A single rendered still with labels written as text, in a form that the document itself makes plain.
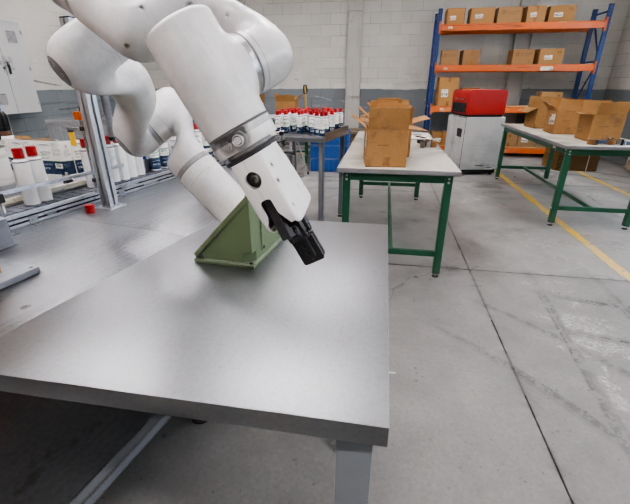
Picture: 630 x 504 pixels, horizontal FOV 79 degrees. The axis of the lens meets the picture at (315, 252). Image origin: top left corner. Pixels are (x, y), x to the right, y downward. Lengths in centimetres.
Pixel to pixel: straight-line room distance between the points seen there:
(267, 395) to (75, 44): 70
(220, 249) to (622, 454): 168
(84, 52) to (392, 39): 826
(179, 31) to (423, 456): 155
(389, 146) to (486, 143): 397
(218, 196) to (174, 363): 54
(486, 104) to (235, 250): 568
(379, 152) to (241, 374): 213
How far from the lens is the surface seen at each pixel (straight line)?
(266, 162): 47
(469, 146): 641
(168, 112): 122
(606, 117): 468
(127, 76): 100
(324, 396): 66
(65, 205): 178
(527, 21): 850
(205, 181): 115
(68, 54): 89
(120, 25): 60
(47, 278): 121
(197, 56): 48
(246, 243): 103
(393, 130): 264
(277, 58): 52
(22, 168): 172
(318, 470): 161
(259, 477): 160
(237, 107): 47
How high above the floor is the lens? 129
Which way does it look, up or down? 24 degrees down
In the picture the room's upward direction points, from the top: straight up
